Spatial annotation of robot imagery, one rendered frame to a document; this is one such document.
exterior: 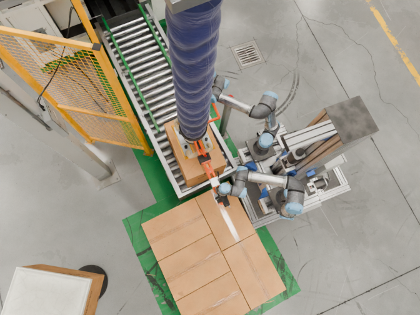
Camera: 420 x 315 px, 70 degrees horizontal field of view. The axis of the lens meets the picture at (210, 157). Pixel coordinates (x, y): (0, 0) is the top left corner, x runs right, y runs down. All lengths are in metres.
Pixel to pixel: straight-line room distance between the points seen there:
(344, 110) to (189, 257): 1.97
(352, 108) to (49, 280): 2.55
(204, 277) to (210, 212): 0.62
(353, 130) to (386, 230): 2.51
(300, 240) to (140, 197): 1.98
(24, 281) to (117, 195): 1.38
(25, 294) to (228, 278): 1.72
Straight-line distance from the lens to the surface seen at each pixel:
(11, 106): 2.12
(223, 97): 2.31
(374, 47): 5.24
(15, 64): 2.65
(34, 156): 4.27
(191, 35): 1.30
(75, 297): 2.80
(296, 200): 2.09
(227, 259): 3.11
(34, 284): 2.92
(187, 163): 2.78
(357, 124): 1.99
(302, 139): 1.82
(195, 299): 3.13
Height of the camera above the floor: 3.64
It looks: 74 degrees down
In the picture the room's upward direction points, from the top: 10 degrees clockwise
